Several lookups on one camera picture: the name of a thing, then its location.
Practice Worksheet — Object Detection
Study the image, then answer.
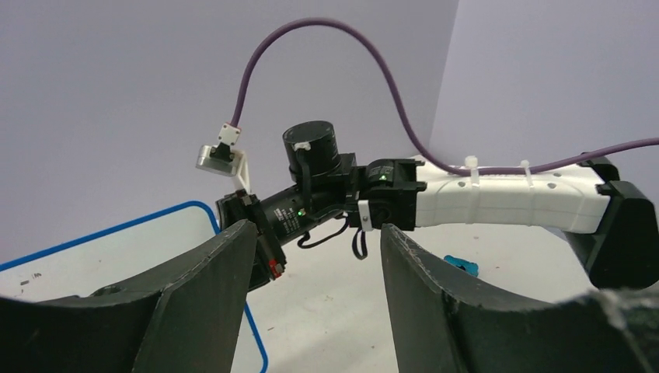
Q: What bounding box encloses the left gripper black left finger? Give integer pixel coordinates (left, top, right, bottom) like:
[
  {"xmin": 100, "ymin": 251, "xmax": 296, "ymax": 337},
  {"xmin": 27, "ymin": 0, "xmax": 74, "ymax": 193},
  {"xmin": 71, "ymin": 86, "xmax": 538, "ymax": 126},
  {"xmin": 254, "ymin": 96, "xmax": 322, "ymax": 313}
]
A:
[{"xmin": 1, "ymin": 220, "xmax": 256, "ymax": 372}]

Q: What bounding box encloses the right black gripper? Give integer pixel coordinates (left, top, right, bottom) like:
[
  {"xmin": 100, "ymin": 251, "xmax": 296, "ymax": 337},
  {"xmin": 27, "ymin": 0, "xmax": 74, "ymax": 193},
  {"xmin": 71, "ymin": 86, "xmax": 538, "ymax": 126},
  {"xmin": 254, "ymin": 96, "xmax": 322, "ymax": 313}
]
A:
[{"xmin": 215, "ymin": 186, "xmax": 314, "ymax": 291}]

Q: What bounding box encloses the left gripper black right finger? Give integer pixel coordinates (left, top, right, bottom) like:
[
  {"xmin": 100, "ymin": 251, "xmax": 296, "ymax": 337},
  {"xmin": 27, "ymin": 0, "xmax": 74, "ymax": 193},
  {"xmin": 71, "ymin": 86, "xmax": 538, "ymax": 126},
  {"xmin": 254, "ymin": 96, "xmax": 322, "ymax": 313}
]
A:
[{"xmin": 381, "ymin": 225, "xmax": 658, "ymax": 372}]

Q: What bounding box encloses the blue and black eraser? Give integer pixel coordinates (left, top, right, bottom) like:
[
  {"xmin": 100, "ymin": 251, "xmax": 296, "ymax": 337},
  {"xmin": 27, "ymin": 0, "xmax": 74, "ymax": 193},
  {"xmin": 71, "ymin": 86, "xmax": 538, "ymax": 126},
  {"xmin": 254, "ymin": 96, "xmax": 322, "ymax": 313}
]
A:
[{"xmin": 443, "ymin": 255, "xmax": 479, "ymax": 277}]

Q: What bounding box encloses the blue framed whiteboard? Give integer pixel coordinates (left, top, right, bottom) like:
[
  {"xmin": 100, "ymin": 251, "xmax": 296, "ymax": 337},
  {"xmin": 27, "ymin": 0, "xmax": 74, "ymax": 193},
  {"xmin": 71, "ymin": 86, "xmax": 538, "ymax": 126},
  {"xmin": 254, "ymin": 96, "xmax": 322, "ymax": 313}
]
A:
[{"xmin": 1, "ymin": 201, "xmax": 268, "ymax": 372}]

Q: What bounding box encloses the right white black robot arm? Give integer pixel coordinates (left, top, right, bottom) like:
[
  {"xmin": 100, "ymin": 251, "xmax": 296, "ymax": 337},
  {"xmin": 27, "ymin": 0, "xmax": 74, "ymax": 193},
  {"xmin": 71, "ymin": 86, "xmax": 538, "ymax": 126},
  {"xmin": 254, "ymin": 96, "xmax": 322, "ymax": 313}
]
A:
[{"xmin": 197, "ymin": 120, "xmax": 658, "ymax": 289}]

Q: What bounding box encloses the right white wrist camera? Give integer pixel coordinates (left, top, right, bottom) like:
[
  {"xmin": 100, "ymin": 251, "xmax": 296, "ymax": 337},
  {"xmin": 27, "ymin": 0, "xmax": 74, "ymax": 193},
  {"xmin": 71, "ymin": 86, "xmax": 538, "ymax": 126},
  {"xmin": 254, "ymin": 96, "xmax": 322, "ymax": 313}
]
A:
[{"xmin": 196, "ymin": 123, "xmax": 252, "ymax": 193}]

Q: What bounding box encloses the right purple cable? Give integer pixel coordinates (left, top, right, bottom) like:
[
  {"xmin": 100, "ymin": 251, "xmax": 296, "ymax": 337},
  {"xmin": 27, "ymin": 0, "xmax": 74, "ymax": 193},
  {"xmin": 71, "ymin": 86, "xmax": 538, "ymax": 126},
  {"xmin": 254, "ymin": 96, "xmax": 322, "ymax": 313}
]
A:
[{"xmin": 228, "ymin": 18, "xmax": 659, "ymax": 177}]

